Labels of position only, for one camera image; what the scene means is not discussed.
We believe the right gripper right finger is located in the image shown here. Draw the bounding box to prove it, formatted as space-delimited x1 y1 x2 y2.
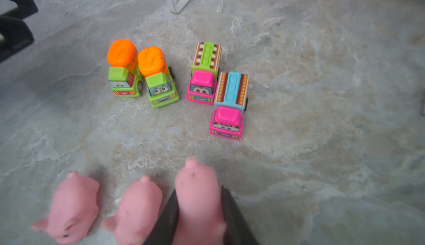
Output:
221 186 260 245

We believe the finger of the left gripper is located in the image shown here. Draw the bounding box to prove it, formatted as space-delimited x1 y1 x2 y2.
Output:
1 0 38 61

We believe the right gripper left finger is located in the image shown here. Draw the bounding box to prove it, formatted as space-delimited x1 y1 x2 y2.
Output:
143 189 179 245

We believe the pink toy pig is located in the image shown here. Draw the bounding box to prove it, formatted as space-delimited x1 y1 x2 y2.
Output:
102 175 163 245
173 158 227 245
31 172 100 245

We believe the left green orange toy truck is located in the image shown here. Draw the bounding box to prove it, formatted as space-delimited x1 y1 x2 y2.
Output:
107 40 143 97

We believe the green orange toy truck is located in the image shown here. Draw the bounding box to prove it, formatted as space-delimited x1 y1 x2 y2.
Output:
138 46 179 108
107 40 143 97

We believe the pink truck blue top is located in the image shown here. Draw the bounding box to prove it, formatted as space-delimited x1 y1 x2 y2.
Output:
209 72 249 141

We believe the right green orange toy truck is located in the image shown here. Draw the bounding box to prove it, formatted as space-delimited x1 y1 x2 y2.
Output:
138 46 179 108

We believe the pink truck green top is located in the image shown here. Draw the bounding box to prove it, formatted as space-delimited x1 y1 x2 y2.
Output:
186 42 222 105

